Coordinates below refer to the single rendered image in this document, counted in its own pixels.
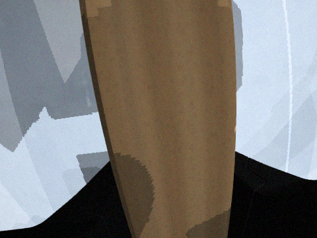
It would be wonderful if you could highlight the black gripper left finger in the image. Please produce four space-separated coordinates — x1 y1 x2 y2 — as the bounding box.
0 161 132 238

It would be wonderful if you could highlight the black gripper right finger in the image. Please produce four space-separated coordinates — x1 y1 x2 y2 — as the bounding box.
227 151 317 238

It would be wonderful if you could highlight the brown wooden board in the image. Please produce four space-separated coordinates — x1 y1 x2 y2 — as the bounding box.
79 0 237 238

